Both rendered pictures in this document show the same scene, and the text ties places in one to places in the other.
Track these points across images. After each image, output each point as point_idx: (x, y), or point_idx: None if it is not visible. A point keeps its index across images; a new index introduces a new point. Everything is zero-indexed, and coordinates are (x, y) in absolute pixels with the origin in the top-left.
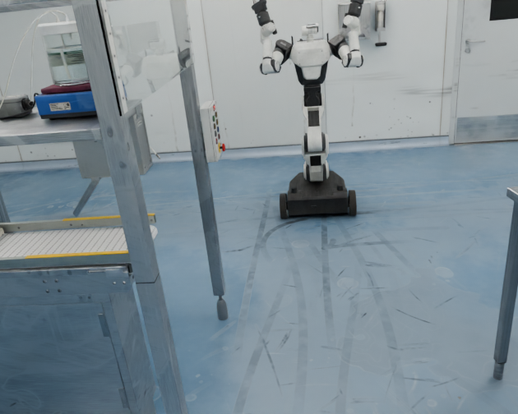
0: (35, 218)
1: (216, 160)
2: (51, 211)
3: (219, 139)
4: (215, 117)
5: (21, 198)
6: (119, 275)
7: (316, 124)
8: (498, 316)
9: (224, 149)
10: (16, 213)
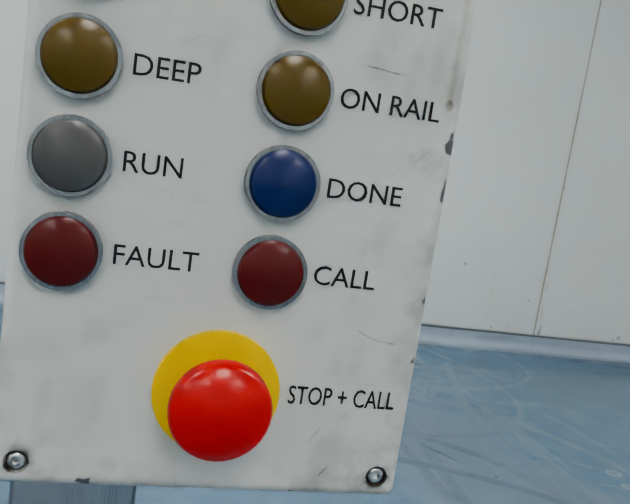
0: (550, 468)
1: None
2: (595, 480)
3: (246, 297)
4: (274, 11)
5: (609, 429)
6: None
7: None
8: None
9: (191, 431)
10: (549, 438)
